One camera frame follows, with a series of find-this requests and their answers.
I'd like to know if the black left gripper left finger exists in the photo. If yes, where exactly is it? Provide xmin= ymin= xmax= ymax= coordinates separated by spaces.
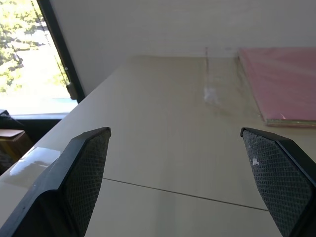
xmin=0 ymin=127 xmax=112 ymax=237

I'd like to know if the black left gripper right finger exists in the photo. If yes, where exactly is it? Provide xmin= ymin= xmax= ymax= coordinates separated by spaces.
xmin=240 ymin=127 xmax=316 ymax=237

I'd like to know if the brown cardboard box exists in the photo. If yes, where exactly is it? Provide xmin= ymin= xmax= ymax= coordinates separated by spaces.
xmin=0 ymin=129 xmax=34 ymax=173

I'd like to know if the pink paper stack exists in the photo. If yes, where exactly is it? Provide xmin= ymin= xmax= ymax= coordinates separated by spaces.
xmin=237 ymin=47 xmax=316 ymax=129

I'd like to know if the clear plastic container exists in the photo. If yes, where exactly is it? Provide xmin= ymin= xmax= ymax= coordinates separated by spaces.
xmin=203 ymin=46 xmax=265 ymax=119

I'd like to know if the window blind pull cord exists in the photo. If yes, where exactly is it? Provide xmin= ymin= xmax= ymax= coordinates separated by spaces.
xmin=29 ymin=0 xmax=78 ymax=100

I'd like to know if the black window frame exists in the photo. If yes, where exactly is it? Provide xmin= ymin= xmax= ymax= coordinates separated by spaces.
xmin=9 ymin=0 xmax=86 ymax=143

